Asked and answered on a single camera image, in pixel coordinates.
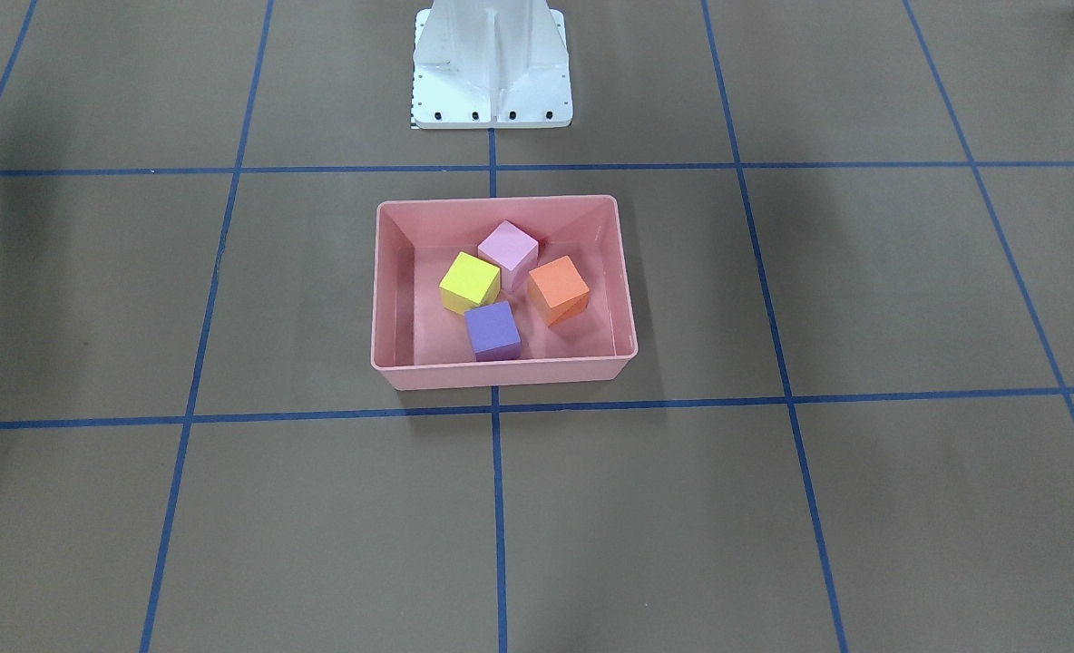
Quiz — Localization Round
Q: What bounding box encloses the orange foam block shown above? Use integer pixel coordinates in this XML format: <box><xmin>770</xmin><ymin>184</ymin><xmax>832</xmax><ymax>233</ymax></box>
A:
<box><xmin>526</xmin><ymin>256</ymin><xmax>591</xmax><ymax>327</ymax></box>

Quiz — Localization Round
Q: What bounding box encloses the purple foam block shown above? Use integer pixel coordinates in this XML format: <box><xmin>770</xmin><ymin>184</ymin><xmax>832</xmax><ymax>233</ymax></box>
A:
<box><xmin>464</xmin><ymin>301</ymin><xmax>523</xmax><ymax>361</ymax></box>

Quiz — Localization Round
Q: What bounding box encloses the pink foam block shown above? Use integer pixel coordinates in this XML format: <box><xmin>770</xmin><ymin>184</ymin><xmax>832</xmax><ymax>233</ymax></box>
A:
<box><xmin>476</xmin><ymin>220</ymin><xmax>540</xmax><ymax>295</ymax></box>

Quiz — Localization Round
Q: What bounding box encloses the yellow foam block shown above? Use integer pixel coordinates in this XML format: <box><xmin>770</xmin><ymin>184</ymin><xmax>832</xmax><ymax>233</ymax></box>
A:
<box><xmin>438</xmin><ymin>251</ymin><xmax>503</xmax><ymax>315</ymax></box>

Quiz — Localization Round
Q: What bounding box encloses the pink plastic bin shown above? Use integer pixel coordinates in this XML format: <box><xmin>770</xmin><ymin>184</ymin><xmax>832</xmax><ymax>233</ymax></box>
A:
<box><xmin>371</xmin><ymin>195</ymin><xmax>640</xmax><ymax>390</ymax></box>

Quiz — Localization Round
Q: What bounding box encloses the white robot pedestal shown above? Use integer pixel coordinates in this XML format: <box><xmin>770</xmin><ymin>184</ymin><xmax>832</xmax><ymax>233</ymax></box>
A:
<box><xmin>410</xmin><ymin>1</ymin><xmax>574</xmax><ymax>130</ymax></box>

